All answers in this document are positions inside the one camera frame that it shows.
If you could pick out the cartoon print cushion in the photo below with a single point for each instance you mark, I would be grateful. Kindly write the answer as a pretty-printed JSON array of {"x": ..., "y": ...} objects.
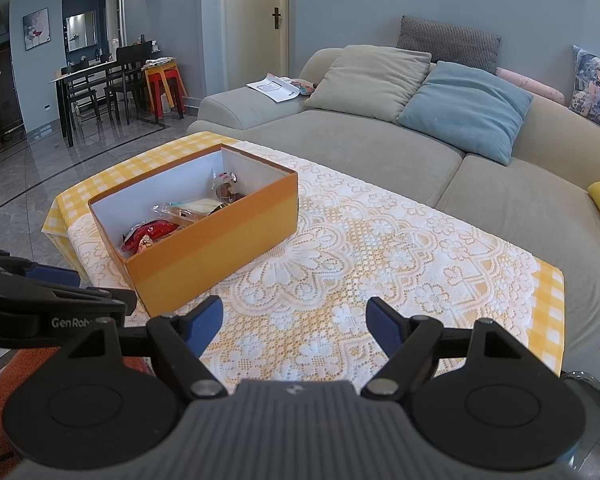
[{"x": 595, "y": 90}]

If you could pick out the small framed wall picture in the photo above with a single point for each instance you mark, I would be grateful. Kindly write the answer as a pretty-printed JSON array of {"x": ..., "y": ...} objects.
[{"x": 35, "y": 29}]

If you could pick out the colourful booklet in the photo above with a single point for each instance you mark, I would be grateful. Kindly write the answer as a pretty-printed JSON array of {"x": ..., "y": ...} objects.
[{"x": 305, "y": 87}]

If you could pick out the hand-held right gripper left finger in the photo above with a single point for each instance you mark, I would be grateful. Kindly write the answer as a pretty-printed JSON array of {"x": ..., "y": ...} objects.
[{"x": 205, "y": 322}]

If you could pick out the pink bolster cushion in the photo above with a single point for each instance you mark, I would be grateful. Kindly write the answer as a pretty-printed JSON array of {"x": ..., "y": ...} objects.
[{"x": 535, "y": 85}]

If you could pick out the blue cushion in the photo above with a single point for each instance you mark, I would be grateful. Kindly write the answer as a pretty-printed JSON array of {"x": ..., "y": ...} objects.
[{"x": 465, "y": 105}]

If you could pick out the black dining chair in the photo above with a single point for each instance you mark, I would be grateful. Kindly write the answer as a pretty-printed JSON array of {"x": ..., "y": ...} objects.
[
  {"x": 80, "y": 87},
  {"x": 130, "y": 60}
]

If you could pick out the grey checkered cushion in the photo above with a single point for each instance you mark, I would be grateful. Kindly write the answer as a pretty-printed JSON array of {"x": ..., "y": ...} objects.
[{"x": 450, "y": 42}]

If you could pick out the wall mirror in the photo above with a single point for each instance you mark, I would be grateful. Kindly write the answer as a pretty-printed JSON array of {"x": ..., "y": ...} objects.
[{"x": 81, "y": 32}]

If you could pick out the yellow stool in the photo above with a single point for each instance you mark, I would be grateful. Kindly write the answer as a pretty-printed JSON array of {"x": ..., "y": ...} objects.
[{"x": 177, "y": 72}]

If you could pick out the orange rug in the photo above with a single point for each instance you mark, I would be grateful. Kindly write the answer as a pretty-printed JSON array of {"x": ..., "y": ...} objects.
[{"x": 20, "y": 370}]

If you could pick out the white paper sheets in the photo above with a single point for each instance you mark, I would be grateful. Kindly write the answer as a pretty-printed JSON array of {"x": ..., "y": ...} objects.
[{"x": 275, "y": 87}]

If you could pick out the red snack packet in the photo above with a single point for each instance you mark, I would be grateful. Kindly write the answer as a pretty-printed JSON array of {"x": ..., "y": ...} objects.
[{"x": 147, "y": 235}]

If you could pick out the brown pastry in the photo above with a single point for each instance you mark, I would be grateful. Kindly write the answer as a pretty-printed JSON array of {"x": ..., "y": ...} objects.
[{"x": 225, "y": 191}]

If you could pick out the lace and yellow tablecloth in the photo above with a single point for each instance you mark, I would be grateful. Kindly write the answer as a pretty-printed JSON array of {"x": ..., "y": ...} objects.
[{"x": 547, "y": 310}]

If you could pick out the folded cloth on stool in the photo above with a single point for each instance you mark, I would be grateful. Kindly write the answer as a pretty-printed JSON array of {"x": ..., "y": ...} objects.
[{"x": 157, "y": 63}]

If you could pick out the grey-beige sofa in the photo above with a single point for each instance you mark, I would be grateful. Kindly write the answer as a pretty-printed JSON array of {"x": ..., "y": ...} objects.
[{"x": 380, "y": 145}]

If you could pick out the sandwich bread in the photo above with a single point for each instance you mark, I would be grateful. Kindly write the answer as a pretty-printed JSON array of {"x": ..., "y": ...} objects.
[{"x": 200, "y": 208}]

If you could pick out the beige cushion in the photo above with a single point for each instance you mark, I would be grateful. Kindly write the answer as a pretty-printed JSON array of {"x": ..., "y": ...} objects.
[{"x": 370, "y": 80}]

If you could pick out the orange cardboard box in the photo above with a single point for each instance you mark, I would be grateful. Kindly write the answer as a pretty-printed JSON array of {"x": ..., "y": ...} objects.
[{"x": 220, "y": 245}]

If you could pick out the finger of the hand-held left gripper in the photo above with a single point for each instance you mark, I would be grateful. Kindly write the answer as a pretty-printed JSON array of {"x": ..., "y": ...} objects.
[
  {"x": 55, "y": 297},
  {"x": 55, "y": 276}
]

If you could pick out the white lace tablecloth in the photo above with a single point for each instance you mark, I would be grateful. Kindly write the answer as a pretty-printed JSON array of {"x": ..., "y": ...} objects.
[{"x": 355, "y": 260}]

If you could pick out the cream door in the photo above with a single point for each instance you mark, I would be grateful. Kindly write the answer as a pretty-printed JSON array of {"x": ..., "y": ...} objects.
[{"x": 252, "y": 10}]

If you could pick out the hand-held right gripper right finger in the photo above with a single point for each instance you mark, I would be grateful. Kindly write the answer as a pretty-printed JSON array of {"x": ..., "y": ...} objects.
[{"x": 385, "y": 322}]

